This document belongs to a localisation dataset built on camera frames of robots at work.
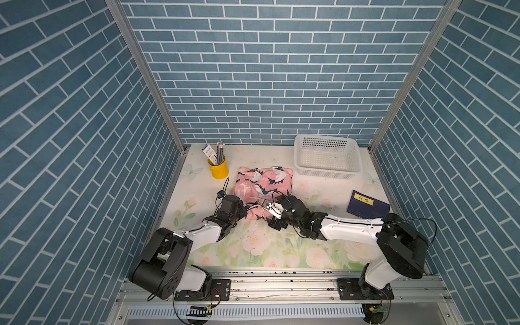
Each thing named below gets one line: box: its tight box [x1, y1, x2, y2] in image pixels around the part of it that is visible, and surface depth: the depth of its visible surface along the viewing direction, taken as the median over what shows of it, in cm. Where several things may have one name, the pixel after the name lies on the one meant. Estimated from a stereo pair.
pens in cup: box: [215, 141, 225, 166], surface depth 101 cm
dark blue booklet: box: [346, 189, 391, 220], surface depth 99 cm
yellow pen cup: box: [207, 155, 230, 181], surface depth 104 cm
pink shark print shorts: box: [232, 165, 294, 221], surface depth 103 cm
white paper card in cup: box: [201, 144, 218, 166], surface depth 101 cm
